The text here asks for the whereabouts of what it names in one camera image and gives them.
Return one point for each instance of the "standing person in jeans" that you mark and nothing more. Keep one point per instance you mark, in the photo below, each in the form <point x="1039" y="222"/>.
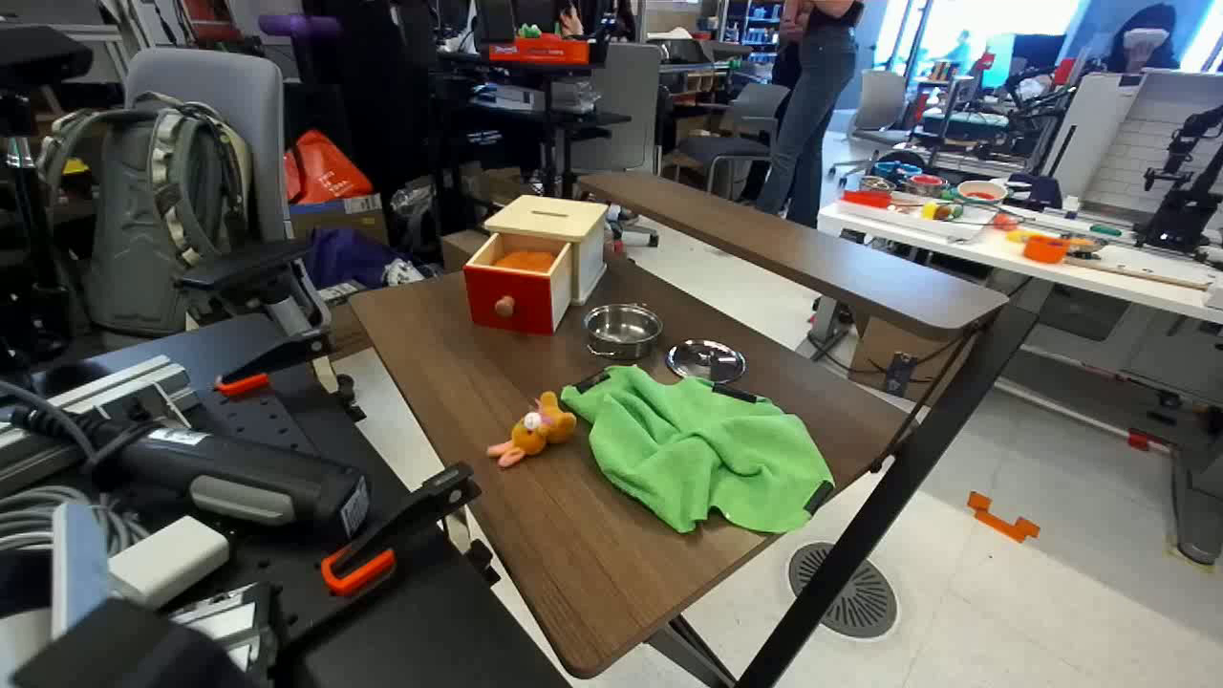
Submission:
<point x="823" y="41"/>

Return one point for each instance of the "orange plush toy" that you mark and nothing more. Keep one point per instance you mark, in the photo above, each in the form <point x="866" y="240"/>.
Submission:
<point x="543" y="427"/>

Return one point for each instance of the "round floor drain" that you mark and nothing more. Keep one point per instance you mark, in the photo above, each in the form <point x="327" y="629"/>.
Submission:
<point x="866" y="611"/>

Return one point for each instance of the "small steel pot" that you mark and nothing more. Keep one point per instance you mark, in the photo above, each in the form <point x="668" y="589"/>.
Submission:
<point x="622" y="332"/>

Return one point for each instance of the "wooden box with red drawer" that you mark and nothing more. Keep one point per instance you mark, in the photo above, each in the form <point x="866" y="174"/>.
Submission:
<point x="541" y="257"/>

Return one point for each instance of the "white power adapter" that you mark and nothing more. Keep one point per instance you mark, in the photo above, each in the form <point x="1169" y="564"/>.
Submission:
<point x="166" y="564"/>

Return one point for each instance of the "black clamp with orange handle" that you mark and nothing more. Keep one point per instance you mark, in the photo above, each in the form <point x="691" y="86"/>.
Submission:
<point x="367" y="561"/>

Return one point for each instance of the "grey office chair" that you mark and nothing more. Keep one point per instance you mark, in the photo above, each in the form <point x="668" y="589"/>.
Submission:
<point x="267" y="273"/>

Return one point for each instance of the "white background table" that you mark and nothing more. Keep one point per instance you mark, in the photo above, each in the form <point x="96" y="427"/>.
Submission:
<point x="1170" y="286"/>

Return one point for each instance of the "black background robot arm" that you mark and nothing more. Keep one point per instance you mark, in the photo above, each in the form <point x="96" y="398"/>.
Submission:
<point x="1190" y="202"/>

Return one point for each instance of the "black handheld device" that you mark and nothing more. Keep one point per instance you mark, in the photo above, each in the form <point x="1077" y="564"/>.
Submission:
<point x="215" y="472"/>

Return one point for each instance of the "green cloth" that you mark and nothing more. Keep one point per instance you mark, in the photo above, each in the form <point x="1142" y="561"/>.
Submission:
<point x="691" y="452"/>

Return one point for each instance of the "grey backpack on chair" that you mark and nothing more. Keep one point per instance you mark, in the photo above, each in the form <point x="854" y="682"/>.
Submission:
<point x="170" y="194"/>

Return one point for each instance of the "round steel pot lid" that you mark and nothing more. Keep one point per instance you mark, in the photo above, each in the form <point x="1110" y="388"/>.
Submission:
<point x="709" y="360"/>

